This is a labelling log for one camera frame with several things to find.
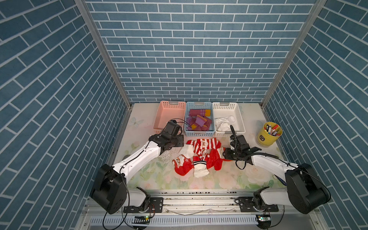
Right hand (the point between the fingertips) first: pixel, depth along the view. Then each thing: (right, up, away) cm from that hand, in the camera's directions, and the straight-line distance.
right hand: (225, 154), depth 90 cm
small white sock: (-25, +2, +1) cm, 25 cm away
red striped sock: (-13, +5, +6) cm, 15 cm away
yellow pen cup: (+26, +13, -4) cm, 29 cm away
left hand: (-27, +10, -6) cm, 29 cm away
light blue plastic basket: (-16, +33, +26) cm, 45 cm away
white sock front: (-17, -7, -6) cm, 19 cm away
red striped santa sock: (-14, 0, +1) cm, 14 cm away
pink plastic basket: (-41, +29, +25) cm, 56 cm away
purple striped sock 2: (-17, +20, +7) cm, 27 cm away
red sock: (-27, -6, -4) cm, 28 cm away
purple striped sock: (-13, +27, +18) cm, 35 cm away
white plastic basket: (+5, +26, +22) cm, 34 cm away
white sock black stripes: (+1, +19, +9) cm, 21 cm away
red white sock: (-7, -2, -2) cm, 8 cm away
